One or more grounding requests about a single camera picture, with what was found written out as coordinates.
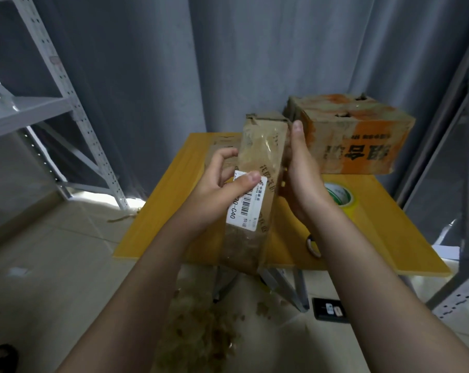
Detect person's left hand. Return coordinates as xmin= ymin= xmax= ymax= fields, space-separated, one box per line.
xmin=175 ymin=147 xmax=262 ymax=238

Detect person's right hand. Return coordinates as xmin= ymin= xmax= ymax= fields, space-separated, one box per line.
xmin=281 ymin=120 xmax=337 ymax=228

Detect taped brown cardboard box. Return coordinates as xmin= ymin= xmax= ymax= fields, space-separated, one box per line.
xmin=218 ymin=111 xmax=292 ymax=275

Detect person's right forearm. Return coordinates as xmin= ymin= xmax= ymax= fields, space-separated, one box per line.
xmin=307 ymin=202 xmax=469 ymax=373

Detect person's left forearm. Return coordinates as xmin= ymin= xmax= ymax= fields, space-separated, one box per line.
xmin=55 ymin=221 xmax=219 ymax=373

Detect orange printed cardboard box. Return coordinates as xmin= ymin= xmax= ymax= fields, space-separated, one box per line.
xmin=283 ymin=93 xmax=416 ymax=175

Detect yellow tape roll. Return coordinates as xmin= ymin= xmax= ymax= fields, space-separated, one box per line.
xmin=323 ymin=182 xmax=359 ymax=220

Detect dark tape roll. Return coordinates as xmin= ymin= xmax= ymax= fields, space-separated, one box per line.
xmin=306 ymin=234 xmax=323 ymax=259

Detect grey curtain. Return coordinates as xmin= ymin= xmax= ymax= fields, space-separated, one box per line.
xmin=0 ymin=0 xmax=469 ymax=202

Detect grey metal table legs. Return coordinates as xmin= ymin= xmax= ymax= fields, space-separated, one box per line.
xmin=212 ymin=266 xmax=311 ymax=313

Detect pile of tape scraps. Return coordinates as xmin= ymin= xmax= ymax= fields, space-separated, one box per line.
xmin=152 ymin=274 xmax=282 ymax=373

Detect black flat device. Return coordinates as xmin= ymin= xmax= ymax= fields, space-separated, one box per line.
xmin=312 ymin=297 xmax=350 ymax=324

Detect white metal shelf rack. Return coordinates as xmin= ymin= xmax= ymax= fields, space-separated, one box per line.
xmin=0 ymin=0 xmax=131 ymax=211

